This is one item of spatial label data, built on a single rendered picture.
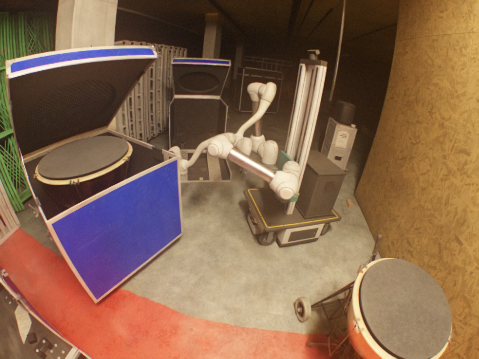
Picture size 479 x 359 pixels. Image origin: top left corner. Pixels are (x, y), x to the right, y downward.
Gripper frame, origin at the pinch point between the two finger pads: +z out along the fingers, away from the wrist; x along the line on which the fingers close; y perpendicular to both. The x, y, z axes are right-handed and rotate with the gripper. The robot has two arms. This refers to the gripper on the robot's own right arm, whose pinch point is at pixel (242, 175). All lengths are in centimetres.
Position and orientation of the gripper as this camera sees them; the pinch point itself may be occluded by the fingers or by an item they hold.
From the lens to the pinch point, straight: 211.9
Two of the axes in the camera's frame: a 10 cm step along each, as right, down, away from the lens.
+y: 9.6, -0.3, 2.6
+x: -2.4, -5.0, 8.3
